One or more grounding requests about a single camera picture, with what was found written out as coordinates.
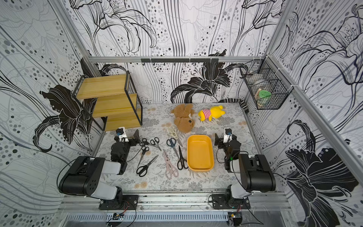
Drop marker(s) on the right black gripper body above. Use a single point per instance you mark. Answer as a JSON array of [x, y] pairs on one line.
[[220, 142]]

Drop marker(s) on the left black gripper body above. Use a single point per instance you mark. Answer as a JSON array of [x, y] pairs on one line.
[[130, 141]]

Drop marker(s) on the small black scissors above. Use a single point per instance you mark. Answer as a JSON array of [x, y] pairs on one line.
[[144, 149], [155, 142]]

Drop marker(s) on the blue handled scissors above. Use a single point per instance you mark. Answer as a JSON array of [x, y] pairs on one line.
[[172, 143]]

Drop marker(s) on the cream kitchen scissors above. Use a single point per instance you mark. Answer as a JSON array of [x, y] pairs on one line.
[[173, 132]]

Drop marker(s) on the pink kitchen scissors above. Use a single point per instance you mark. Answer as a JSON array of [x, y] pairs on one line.
[[171, 171]]

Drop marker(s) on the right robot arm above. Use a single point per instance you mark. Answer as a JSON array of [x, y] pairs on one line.
[[252, 172]]

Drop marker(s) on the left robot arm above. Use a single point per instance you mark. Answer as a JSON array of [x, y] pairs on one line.
[[84, 175]]

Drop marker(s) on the yellow plastic storage box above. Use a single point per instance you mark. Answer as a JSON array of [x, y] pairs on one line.
[[200, 156]]

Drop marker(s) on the large black scissors front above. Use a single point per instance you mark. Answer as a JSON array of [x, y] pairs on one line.
[[142, 170]]

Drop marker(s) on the yellow plush toy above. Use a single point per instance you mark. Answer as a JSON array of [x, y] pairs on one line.
[[214, 112]]

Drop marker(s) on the brown teddy bear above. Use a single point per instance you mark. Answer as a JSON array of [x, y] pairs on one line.
[[183, 117]]

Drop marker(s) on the floral table mat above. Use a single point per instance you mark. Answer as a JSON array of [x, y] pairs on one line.
[[157, 118]]

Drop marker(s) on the green lidded jar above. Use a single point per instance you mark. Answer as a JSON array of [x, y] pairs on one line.
[[264, 98]]

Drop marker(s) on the small circuit board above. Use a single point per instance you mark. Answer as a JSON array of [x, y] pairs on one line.
[[118, 216]]

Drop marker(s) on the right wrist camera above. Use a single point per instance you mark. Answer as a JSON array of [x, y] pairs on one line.
[[227, 135]]

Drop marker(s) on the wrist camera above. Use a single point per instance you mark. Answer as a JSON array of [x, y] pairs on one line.
[[227, 135], [121, 135]]

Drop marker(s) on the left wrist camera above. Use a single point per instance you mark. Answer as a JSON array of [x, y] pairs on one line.
[[121, 135]]

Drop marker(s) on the wooden shelf black frame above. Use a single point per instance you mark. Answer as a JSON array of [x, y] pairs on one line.
[[116, 100]]

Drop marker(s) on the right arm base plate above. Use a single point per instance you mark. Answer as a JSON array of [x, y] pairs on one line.
[[221, 202]]

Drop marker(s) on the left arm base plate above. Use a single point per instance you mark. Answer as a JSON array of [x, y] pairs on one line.
[[126, 203]]

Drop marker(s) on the black wire basket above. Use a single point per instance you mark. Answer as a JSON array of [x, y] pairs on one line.
[[265, 75]]

